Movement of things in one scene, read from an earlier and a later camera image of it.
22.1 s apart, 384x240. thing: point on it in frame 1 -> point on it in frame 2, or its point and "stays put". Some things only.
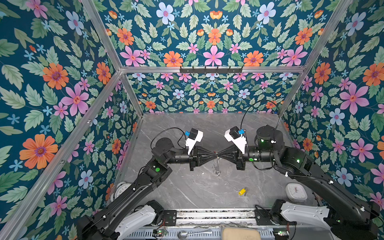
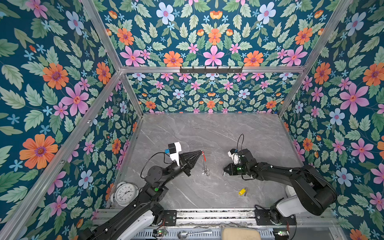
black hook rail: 210,70 stays put
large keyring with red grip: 216,166 -> 205,170
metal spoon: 183,234 stays put
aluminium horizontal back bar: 276,69 stays put
